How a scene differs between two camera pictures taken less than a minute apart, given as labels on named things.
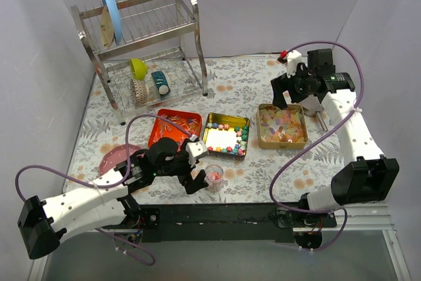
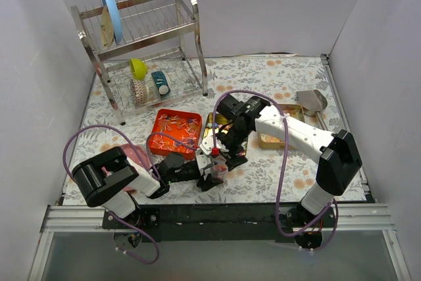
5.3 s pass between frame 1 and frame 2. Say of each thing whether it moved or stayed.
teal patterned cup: stayed
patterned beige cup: stayed
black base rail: stayed
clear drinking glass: moved
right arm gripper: moved
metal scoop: stayed
